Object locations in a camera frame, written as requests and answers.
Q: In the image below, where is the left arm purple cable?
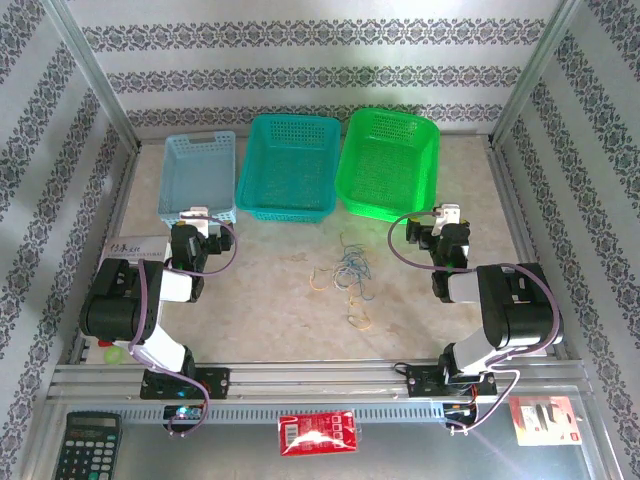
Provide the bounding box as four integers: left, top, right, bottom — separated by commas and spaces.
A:
128, 213, 239, 439

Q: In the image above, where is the green plastic basket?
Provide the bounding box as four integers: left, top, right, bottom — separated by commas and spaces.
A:
333, 107, 442, 224

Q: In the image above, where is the black calculator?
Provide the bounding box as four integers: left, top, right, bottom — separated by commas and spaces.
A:
52, 410, 124, 480

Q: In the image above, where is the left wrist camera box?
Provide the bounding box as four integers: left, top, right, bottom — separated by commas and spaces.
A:
178, 204, 210, 239

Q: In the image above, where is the thin yellow wire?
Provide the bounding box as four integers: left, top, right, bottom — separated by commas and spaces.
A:
308, 266, 335, 292

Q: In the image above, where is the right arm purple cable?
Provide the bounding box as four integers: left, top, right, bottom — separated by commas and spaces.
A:
388, 210, 562, 435

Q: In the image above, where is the slotted grey cable duct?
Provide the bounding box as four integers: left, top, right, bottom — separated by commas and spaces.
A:
119, 404, 446, 424

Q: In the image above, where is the thin beige wire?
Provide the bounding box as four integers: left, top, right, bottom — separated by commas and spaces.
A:
319, 267, 362, 321

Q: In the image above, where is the red white card package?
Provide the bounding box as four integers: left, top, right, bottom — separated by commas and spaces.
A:
508, 396, 584, 447

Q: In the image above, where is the thin blue wire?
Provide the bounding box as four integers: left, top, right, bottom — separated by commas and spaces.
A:
337, 242, 374, 281

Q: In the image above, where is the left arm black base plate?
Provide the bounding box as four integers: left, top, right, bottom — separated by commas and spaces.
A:
139, 367, 231, 401

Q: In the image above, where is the aluminium mounting rail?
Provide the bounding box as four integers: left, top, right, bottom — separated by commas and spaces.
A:
49, 362, 586, 401

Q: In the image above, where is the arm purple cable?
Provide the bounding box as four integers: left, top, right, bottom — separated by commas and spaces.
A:
388, 210, 562, 435
128, 213, 239, 439

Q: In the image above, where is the light blue plastic basket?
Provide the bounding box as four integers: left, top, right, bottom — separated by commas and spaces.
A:
157, 130, 239, 230

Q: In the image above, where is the teal plastic basket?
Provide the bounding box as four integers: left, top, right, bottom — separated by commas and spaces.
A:
233, 113, 343, 224

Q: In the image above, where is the red shiny package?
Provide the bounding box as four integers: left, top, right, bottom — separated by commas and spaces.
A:
278, 408, 361, 457

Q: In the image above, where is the aluminium frame post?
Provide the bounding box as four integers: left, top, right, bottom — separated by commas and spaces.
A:
42, 0, 142, 150
489, 0, 589, 146

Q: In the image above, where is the aluminium side rail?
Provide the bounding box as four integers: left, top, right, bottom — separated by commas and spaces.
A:
69, 144, 144, 366
487, 142, 571, 361

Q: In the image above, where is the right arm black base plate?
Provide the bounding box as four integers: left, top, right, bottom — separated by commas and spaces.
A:
405, 364, 497, 400

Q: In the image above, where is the white book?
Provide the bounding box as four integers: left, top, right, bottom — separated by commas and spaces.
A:
99, 234, 174, 266

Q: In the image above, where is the left controller board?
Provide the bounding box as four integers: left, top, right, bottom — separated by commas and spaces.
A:
163, 405, 204, 424

